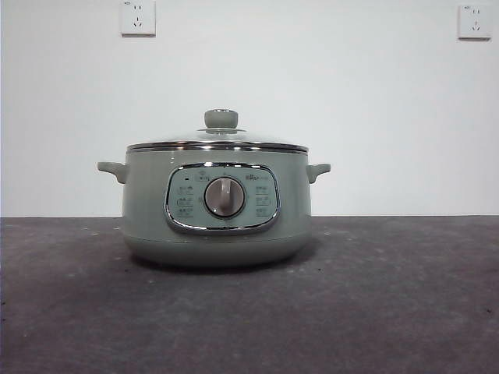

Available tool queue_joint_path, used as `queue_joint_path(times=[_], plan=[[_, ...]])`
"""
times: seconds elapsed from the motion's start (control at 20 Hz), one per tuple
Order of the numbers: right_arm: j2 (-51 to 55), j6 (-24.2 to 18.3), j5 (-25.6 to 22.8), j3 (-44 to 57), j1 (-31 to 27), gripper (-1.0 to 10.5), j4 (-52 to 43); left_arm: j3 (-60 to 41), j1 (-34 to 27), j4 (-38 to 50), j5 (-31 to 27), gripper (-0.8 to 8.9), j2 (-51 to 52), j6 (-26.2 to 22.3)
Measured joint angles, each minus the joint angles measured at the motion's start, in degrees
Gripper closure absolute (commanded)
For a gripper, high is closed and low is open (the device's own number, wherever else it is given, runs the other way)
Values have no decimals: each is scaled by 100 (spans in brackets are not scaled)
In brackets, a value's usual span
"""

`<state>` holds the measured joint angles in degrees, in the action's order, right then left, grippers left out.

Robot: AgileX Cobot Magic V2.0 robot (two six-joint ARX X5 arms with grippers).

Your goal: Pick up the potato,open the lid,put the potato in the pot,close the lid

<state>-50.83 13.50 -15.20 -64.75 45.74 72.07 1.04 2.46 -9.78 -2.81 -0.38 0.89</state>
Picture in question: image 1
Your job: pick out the white wall socket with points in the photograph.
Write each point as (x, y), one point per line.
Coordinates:
(137, 19)
(474, 22)

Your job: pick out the glass lid with green knob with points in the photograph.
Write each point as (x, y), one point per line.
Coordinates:
(221, 118)

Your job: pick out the green electric cooking pot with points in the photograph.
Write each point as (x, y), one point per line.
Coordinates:
(144, 202)

